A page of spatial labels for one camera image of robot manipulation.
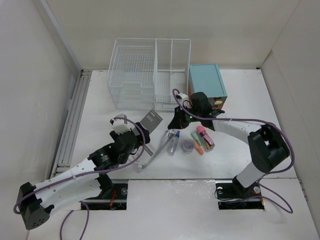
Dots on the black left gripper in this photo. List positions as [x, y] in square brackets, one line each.
[140, 137]

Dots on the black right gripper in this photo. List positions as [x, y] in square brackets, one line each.
[178, 122]

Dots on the clear bottle blue cap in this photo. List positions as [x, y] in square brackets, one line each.
[173, 144]

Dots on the round clear purple container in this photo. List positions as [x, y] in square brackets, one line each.
[188, 146]

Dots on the grey spiral setup guide booklet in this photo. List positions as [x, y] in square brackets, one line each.
[151, 121]

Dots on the pink capped marker tube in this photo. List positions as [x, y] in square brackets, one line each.
[207, 140]

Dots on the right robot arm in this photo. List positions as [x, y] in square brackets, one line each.
[268, 146]

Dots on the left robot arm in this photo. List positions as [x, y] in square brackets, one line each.
[36, 202]

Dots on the green highlighter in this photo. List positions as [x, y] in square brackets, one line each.
[196, 137]

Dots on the orange highlighter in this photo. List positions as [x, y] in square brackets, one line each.
[199, 149]

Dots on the teal orange drawer box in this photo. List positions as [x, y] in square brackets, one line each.
[207, 78]

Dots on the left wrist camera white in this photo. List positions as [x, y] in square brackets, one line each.
[120, 124]

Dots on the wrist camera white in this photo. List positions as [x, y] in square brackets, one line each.
[181, 97]
[120, 124]

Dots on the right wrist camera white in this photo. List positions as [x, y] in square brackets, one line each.
[181, 97]

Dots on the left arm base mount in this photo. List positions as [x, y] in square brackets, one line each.
[113, 201]

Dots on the white wire desk organizer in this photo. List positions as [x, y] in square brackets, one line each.
[143, 72]

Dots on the aluminium rail frame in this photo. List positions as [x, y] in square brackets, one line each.
[66, 144]

